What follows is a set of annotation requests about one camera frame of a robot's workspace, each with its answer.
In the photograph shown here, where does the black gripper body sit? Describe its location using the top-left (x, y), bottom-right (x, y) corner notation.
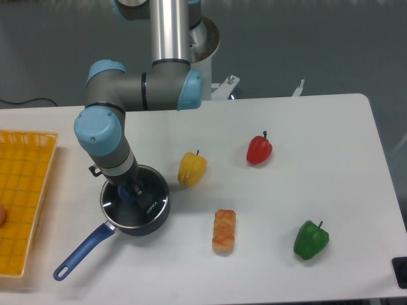
top-left (88, 165), bottom-right (142, 194)

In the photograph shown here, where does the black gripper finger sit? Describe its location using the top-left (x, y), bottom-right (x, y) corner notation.
top-left (132, 186), bottom-right (153, 208)

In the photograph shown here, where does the glass pot lid blue knob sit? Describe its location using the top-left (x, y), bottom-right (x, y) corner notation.
top-left (100, 165), bottom-right (170, 236)

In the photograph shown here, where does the dark blue saucepan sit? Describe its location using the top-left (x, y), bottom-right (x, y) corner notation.
top-left (53, 165), bottom-right (170, 281)

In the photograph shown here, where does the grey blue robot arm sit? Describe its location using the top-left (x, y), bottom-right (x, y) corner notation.
top-left (74, 1), bottom-right (202, 209)

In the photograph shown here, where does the yellow bell pepper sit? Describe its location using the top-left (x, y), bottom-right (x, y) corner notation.
top-left (177, 149), bottom-right (207, 187)

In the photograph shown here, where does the braided bread loaf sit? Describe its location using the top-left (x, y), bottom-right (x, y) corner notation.
top-left (212, 209), bottom-right (236, 254)

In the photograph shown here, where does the yellow woven basket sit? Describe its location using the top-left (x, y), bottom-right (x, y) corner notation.
top-left (1, 130), bottom-right (59, 278)

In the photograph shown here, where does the red bell pepper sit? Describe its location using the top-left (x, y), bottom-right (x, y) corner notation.
top-left (246, 130), bottom-right (273, 165)

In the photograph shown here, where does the green bell pepper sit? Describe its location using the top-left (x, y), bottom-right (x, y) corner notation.
top-left (293, 220), bottom-right (329, 261)

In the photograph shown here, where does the black device at table edge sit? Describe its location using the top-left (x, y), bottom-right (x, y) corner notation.
top-left (392, 257), bottom-right (407, 289)

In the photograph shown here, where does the black floor cable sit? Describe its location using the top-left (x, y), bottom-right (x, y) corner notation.
top-left (0, 97), bottom-right (58, 107)

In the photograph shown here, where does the white table bracket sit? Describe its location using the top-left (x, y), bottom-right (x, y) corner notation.
top-left (292, 79), bottom-right (305, 97)

